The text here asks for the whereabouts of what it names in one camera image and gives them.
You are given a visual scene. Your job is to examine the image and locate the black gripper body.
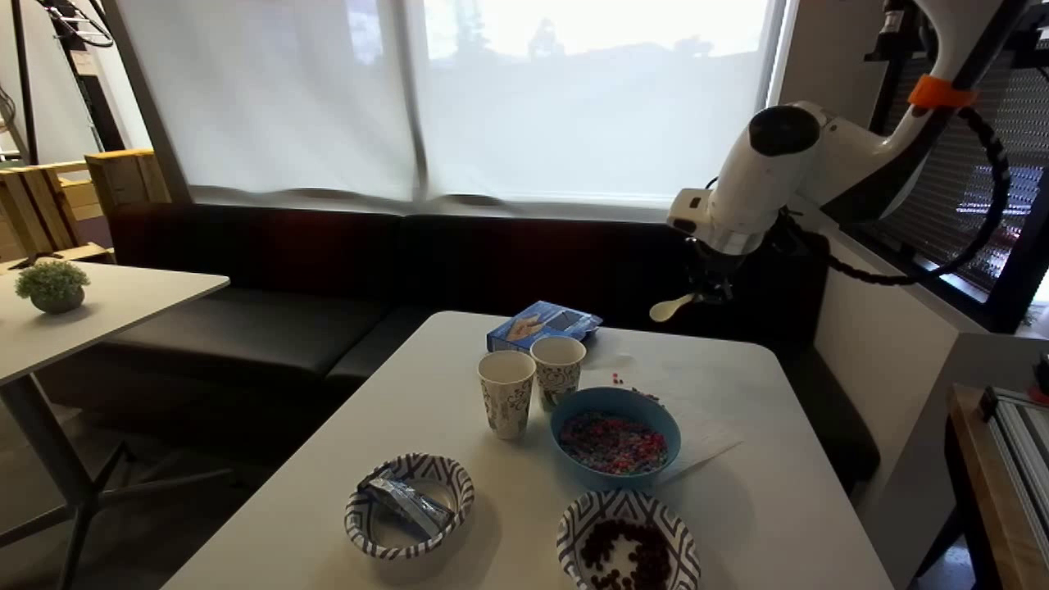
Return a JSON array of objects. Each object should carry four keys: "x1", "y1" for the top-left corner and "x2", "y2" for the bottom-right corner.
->
[{"x1": 684, "y1": 233, "x2": 749, "y2": 316}]

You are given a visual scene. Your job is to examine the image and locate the white paper towel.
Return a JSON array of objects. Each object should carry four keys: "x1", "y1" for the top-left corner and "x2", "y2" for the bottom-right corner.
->
[{"x1": 588, "y1": 343, "x2": 746, "y2": 491}]

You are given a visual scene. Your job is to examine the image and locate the colourful sprinkles in bowl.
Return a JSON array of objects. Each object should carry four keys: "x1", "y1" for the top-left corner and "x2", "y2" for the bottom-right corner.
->
[{"x1": 557, "y1": 410, "x2": 669, "y2": 478}]

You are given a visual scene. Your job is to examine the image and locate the blue bowl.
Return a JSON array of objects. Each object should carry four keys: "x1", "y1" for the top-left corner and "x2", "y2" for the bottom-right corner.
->
[{"x1": 546, "y1": 384, "x2": 684, "y2": 494}]

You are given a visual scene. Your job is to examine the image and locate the patterned bowl with chocolate chips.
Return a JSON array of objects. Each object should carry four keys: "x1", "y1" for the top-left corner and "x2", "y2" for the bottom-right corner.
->
[{"x1": 551, "y1": 487, "x2": 706, "y2": 590}]

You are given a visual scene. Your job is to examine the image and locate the patterned bowl with foil packet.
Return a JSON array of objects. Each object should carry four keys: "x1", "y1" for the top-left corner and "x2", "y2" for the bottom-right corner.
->
[{"x1": 341, "y1": 453, "x2": 481, "y2": 569}]

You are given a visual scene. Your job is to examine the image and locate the small spilled sprinkles heap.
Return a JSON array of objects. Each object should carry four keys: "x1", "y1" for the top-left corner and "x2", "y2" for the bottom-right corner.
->
[{"x1": 606, "y1": 370, "x2": 661, "y2": 399}]

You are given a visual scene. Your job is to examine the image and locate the blue cookie box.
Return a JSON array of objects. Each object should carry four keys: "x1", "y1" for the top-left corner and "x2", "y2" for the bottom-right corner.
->
[{"x1": 481, "y1": 299, "x2": 606, "y2": 358}]

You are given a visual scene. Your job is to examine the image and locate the short patterned paper cup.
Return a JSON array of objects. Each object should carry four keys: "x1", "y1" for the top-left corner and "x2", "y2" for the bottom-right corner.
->
[{"x1": 528, "y1": 331, "x2": 592, "y2": 418}]

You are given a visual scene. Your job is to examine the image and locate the tall patterned paper cup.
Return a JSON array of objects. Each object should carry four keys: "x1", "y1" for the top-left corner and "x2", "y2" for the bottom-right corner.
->
[{"x1": 476, "y1": 348, "x2": 542, "y2": 447}]

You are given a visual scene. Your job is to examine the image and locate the black framed screen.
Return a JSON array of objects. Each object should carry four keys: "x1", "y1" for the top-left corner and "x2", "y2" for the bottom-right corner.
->
[{"x1": 849, "y1": 0, "x2": 1049, "y2": 337}]

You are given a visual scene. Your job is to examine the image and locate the chocolate chips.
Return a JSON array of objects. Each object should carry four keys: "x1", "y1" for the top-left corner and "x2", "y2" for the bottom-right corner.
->
[{"x1": 574, "y1": 515, "x2": 674, "y2": 590}]

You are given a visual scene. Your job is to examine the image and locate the white window blind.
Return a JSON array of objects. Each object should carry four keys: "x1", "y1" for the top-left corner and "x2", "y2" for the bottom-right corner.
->
[{"x1": 105, "y1": 0, "x2": 791, "y2": 212}]

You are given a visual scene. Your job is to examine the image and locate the wooden shelf unit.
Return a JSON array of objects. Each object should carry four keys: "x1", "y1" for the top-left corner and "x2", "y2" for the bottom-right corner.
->
[{"x1": 942, "y1": 380, "x2": 1049, "y2": 590}]

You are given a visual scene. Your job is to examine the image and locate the silver foil packet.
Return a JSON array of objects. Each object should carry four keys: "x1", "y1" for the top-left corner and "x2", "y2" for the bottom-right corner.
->
[{"x1": 355, "y1": 472, "x2": 460, "y2": 540}]

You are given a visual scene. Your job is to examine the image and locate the black upholstered bench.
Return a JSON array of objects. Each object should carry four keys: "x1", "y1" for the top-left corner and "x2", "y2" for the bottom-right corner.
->
[{"x1": 40, "y1": 205, "x2": 886, "y2": 494}]

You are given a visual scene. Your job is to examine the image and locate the white side table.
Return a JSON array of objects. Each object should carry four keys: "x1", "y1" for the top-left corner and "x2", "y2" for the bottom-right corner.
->
[{"x1": 0, "y1": 258, "x2": 232, "y2": 590}]

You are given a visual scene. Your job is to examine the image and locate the small potted green plant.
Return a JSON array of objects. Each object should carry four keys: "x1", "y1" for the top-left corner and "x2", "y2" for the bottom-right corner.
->
[{"x1": 13, "y1": 255, "x2": 94, "y2": 318}]

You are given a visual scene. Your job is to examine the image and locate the orange arm strap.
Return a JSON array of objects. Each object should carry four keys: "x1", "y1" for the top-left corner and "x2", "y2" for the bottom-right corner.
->
[{"x1": 904, "y1": 74, "x2": 981, "y2": 117}]

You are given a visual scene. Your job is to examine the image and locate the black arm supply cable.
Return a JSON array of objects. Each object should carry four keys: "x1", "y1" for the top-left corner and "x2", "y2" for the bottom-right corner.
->
[{"x1": 822, "y1": 102, "x2": 1013, "y2": 291}]

